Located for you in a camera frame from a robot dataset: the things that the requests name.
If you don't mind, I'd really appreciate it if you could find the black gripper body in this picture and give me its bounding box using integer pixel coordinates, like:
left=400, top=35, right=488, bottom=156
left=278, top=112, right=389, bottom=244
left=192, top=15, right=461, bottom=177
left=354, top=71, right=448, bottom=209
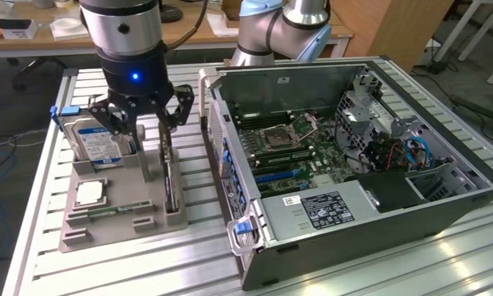
left=94, top=41, right=177, bottom=99

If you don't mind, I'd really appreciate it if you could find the black graphics card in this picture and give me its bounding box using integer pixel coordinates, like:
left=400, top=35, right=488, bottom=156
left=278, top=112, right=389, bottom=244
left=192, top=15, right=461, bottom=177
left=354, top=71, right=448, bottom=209
left=157, top=121, right=182, bottom=215

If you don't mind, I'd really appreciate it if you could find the blue expansion slot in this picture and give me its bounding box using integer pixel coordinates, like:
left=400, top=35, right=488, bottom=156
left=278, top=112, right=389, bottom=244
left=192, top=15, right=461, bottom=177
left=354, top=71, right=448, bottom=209
left=254, top=170, right=301, bottom=184

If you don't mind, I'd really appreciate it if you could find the hard disk in blue caddy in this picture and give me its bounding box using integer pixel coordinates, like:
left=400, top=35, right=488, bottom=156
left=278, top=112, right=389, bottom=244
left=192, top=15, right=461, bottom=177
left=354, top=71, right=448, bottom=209
left=50, top=104, right=138, bottom=170

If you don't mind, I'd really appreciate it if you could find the black round lamp base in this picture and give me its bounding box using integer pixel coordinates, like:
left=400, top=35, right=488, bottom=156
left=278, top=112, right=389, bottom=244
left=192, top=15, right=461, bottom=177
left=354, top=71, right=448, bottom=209
left=160, top=6, right=184, bottom=24

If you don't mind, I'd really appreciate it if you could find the white square holder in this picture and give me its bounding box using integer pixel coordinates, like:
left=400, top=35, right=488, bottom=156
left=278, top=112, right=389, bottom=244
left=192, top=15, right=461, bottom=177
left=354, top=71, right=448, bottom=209
left=50, top=17, right=90, bottom=42

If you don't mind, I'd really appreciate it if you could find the wooden desk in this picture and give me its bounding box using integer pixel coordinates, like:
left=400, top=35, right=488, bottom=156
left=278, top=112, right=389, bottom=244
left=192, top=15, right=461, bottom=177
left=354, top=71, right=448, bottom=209
left=0, top=0, right=354, bottom=67

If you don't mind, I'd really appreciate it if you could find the silver CPU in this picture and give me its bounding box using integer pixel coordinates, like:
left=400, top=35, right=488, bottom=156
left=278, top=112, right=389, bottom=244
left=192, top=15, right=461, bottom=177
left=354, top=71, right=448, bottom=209
left=73, top=181, right=106, bottom=204

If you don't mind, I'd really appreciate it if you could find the black chair base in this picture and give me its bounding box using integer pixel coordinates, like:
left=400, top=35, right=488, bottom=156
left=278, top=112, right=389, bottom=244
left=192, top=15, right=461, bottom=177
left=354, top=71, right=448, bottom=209
left=6, top=57, right=69, bottom=92

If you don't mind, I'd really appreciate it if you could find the CPU socket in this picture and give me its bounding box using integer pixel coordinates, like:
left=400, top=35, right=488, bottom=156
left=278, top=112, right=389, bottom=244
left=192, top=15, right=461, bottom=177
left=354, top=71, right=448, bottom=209
left=260, top=123, right=297, bottom=148

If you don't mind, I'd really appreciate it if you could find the stack of white papers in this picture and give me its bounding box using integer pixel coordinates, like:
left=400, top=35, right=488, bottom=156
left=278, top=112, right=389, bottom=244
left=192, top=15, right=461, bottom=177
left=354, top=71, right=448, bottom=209
left=206, top=12, right=241, bottom=38

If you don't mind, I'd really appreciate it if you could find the green RAM stick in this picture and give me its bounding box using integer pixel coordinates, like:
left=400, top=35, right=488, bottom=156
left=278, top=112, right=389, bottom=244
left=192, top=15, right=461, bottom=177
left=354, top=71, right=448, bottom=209
left=88, top=205, right=134, bottom=218

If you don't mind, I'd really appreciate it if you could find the black installed RAM stick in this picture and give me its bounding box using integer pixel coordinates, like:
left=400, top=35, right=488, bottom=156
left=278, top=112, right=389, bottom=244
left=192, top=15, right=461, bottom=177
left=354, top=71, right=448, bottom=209
left=252, top=148, right=314, bottom=163

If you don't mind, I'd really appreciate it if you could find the white box with black top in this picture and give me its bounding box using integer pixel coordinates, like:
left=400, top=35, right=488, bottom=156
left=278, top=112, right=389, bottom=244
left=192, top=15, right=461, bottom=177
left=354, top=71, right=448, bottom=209
left=0, top=18, right=40, bottom=40

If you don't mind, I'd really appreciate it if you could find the grey parts rack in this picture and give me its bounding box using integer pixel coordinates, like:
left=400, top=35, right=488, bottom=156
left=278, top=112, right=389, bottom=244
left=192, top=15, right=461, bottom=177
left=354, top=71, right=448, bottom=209
left=57, top=123, right=189, bottom=253

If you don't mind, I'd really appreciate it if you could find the green motherboard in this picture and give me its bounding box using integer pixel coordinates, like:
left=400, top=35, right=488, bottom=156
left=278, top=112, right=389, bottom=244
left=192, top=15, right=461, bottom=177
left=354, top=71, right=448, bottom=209
left=225, top=101, right=362, bottom=198

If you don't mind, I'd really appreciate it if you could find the grey metal disk bay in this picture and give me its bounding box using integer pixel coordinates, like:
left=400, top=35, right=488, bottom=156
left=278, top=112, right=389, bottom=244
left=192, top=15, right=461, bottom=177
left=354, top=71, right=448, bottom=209
left=336, top=73, right=400, bottom=138

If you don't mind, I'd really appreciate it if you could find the grey power supply unit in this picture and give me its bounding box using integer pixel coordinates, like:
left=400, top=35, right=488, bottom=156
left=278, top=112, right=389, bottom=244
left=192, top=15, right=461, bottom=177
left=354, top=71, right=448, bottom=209
left=261, top=181, right=380, bottom=241

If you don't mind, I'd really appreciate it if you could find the wooden cabinet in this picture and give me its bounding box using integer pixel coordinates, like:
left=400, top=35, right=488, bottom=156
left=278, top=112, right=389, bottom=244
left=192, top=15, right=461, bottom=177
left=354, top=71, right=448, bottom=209
left=328, top=0, right=456, bottom=72

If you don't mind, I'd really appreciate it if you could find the open black PC case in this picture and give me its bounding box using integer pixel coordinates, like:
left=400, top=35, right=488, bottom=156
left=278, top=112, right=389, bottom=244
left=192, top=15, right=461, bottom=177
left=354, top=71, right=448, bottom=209
left=198, top=60, right=493, bottom=292

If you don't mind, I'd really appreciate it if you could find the silver drive cage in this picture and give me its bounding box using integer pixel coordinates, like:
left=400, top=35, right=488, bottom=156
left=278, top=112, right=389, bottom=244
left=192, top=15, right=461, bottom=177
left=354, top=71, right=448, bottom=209
left=404, top=162, right=477, bottom=202

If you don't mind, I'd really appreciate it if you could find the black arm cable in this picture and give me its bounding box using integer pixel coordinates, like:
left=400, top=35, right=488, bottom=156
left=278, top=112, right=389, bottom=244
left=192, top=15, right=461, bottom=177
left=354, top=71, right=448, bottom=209
left=166, top=0, right=210, bottom=51

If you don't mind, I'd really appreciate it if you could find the white floor cable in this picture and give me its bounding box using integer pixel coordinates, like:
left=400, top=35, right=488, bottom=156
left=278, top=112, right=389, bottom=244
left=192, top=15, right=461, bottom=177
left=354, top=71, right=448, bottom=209
left=0, top=128, right=50, bottom=148

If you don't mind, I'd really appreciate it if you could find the red wire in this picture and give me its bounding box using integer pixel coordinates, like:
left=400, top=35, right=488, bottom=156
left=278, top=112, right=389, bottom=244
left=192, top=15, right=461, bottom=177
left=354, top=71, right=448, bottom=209
left=384, top=140, right=404, bottom=170

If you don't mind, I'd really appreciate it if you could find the blue wire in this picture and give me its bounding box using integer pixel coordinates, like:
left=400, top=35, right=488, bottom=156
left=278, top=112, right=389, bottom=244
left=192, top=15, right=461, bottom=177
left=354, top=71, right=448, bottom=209
left=404, top=137, right=436, bottom=170

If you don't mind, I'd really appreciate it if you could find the white table frame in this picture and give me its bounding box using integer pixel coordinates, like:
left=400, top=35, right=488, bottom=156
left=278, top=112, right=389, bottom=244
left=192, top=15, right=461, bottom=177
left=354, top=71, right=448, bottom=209
left=433, top=0, right=493, bottom=84

